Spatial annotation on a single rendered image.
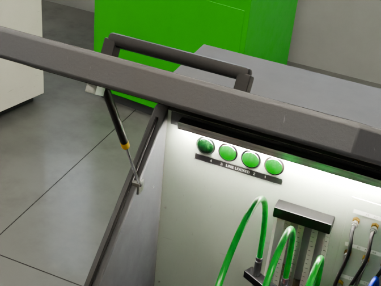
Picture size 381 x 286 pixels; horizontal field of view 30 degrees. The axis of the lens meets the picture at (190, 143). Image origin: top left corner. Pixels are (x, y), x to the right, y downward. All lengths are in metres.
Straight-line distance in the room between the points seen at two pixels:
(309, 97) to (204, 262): 0.54
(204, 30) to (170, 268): 2.35
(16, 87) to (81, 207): 1.10
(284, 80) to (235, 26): 2.23
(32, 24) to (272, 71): 2.78
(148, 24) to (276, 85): 2.59
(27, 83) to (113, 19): 0.69
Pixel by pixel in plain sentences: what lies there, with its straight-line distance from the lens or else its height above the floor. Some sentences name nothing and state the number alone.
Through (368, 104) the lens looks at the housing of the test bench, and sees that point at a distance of 1.84.
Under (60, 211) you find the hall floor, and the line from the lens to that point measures 3.81.
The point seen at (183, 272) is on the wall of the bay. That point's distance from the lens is 2.05.
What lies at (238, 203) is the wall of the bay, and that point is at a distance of 1.83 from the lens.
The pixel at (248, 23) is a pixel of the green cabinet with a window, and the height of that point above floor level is 0.82.
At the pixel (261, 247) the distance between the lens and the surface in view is 1.77.
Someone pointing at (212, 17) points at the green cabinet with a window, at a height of 0.80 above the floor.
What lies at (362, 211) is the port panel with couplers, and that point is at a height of 1.33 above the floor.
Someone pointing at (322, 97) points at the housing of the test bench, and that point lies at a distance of 1.83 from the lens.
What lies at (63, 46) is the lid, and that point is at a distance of 0.85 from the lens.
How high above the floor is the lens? 2.31
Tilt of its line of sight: 32 degrees down
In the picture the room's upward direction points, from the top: 6 degrees clockwise
